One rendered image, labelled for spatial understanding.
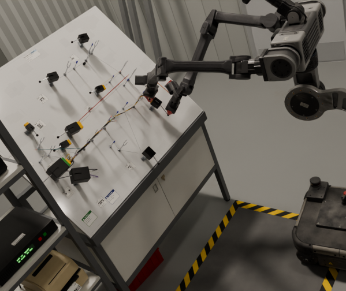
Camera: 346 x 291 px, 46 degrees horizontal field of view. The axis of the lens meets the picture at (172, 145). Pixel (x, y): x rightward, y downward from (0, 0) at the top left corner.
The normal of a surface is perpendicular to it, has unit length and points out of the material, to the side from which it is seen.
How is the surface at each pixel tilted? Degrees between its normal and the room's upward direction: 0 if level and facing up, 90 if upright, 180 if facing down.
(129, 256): 90
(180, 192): 90
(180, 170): 90
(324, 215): 0
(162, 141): 53
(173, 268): 0
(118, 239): 90
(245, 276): 0
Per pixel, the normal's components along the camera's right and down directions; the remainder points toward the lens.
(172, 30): -0.46, 0.63
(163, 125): 0.43, -0.37
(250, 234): -0.33, -0.78
